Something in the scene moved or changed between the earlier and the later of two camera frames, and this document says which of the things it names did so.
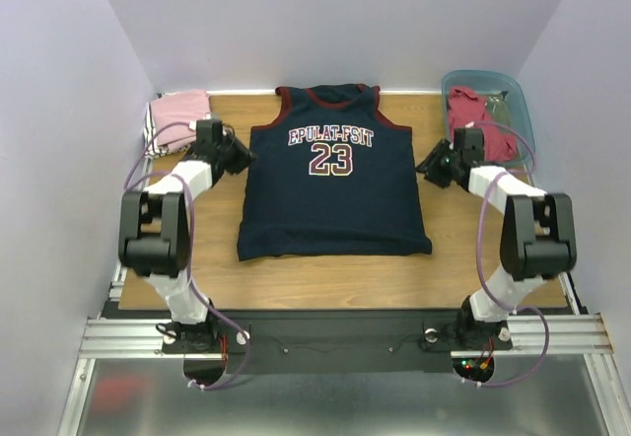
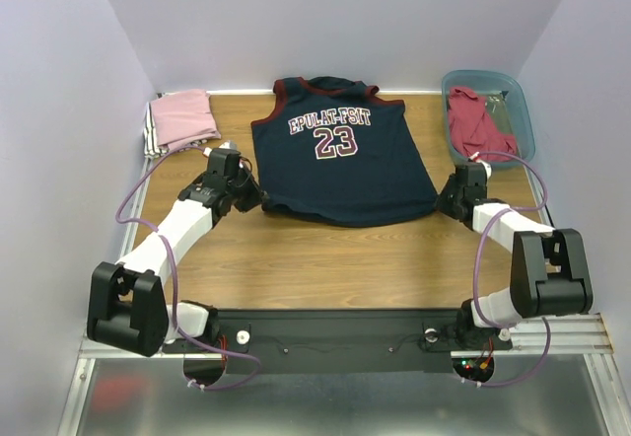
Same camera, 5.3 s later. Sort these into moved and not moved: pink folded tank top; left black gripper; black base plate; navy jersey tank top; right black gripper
Moved: right black gripper; left black gripper; navy jersey tank top
Not moved: pink folded tank top; black base plate
